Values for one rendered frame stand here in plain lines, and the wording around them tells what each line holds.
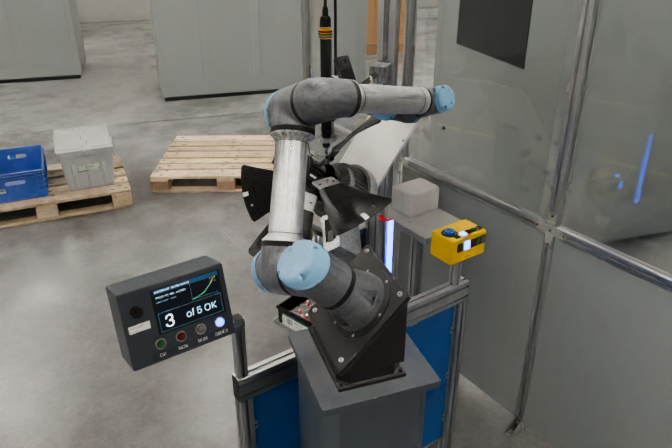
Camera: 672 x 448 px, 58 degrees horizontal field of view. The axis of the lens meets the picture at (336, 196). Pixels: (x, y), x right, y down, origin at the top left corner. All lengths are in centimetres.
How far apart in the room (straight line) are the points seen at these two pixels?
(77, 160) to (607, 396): 382
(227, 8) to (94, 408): 536
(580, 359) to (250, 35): 595
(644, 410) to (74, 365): 254
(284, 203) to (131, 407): 176
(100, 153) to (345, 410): 369
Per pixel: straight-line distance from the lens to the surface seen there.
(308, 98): 148
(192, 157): 539
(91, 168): 492
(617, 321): 235
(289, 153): 153
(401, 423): 162
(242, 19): 757
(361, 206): 197
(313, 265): 136
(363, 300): 144
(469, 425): 291
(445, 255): 205
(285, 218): 151
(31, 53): 921
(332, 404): 149
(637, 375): 240
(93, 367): 335
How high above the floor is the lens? 203
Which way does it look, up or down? 25 degrees down
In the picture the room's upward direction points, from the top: straight up
